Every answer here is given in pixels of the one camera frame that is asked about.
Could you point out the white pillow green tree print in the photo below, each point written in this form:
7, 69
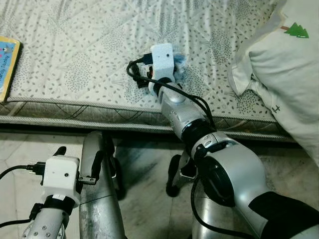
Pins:
284, 74

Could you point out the blue yellow picture book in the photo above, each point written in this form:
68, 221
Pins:
6, 64

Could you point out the blue fuzzy cloth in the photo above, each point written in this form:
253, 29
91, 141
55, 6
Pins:
180, 64

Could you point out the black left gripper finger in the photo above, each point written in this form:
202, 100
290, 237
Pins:
97, 164
60, 151

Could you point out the leaf patterned mattress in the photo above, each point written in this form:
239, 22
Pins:
75, 50

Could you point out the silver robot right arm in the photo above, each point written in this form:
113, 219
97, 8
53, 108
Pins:
224, 164

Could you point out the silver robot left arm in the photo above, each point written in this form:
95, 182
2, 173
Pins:
45, 224

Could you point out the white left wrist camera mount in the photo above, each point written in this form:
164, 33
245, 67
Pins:
60, 174

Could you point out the silver robot left leg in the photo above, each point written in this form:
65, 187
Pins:
99, 199

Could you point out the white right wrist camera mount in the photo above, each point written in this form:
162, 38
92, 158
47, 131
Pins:
162, 59

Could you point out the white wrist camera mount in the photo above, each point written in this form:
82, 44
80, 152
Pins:
60, 174
162, 59

